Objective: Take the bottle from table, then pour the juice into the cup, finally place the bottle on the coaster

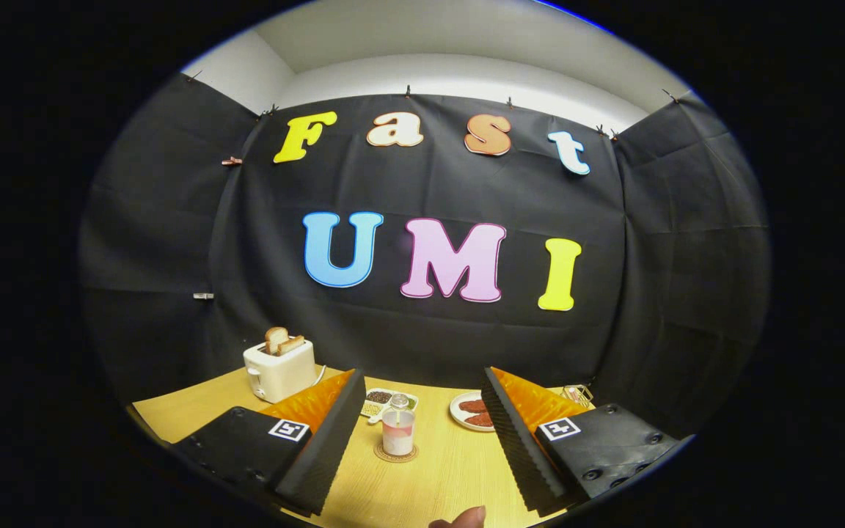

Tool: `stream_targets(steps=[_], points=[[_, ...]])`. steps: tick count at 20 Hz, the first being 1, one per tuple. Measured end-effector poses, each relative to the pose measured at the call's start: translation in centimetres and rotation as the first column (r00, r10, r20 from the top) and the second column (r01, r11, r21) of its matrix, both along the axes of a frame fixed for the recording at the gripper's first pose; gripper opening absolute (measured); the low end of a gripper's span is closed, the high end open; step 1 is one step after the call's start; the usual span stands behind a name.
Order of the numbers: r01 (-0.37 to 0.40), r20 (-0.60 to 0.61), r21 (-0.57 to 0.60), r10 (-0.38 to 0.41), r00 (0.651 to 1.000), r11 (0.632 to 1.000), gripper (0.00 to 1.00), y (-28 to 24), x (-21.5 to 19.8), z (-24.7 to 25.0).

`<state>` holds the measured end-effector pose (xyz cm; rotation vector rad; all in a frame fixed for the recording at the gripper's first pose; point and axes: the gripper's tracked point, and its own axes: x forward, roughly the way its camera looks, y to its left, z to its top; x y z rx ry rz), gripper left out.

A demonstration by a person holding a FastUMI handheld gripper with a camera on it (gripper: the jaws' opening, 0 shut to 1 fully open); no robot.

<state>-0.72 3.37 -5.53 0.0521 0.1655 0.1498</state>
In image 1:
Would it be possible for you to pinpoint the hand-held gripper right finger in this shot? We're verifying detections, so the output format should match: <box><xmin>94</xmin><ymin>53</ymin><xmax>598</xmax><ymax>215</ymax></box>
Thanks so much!
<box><xmin>480</xmin><ymin>367</ymin><xmax>695</xmax><ymax>518</ymax></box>

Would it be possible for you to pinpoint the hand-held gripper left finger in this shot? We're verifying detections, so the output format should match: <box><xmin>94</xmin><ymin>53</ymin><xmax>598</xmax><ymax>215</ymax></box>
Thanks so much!
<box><xmin>161</xmin><ymin>369</ymin><xmax>368</xmax><ymax>518</ymax></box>

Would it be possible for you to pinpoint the round cork coaster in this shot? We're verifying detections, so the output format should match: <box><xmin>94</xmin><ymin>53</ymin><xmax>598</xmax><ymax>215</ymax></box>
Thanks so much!
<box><xmin>373</xmin><ymin>440</ymin><xmax>420</xmax><ymax>463</ymax></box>

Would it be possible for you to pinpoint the clear juice bottle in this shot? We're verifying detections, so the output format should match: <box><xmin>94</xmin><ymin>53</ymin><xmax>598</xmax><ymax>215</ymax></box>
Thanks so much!
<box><xmin>382</xmin><ymin>394</ymin><xmax>416</xmax><ymax>457</ymax></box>

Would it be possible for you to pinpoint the white compartment dish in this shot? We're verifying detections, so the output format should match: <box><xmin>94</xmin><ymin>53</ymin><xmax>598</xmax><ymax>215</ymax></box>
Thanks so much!
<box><xmin>360</xmin><ymin>388</ymin><xmax>420</xmax><ymax>425</ymax></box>

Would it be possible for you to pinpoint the white round plate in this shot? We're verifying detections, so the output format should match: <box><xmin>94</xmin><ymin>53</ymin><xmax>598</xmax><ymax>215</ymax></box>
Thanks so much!
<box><xmin>450</xmin><ymin>391</ymin><xmax>497</xmax><ymax>433</ymax></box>

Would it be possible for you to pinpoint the wooden table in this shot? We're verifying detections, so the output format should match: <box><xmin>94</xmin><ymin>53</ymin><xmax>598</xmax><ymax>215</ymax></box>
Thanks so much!
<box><xmin>131</xmin><ymin>365</ymin><xmax>596</xmax><ymax>528</ymax></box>

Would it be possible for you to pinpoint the white toaster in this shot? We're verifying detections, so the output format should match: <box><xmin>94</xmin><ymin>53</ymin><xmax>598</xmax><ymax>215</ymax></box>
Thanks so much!
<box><xmin>243</xmin><ymin>340</ymin><xmax>317</xmax><ymax>404</ymax></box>

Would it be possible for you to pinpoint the black backdrop cloth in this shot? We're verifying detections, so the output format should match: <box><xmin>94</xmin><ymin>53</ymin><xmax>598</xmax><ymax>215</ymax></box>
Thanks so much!
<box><xmin>78</xmin><ymin>73</ymin><xmax>772</xmax><ymax>441</ymax></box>

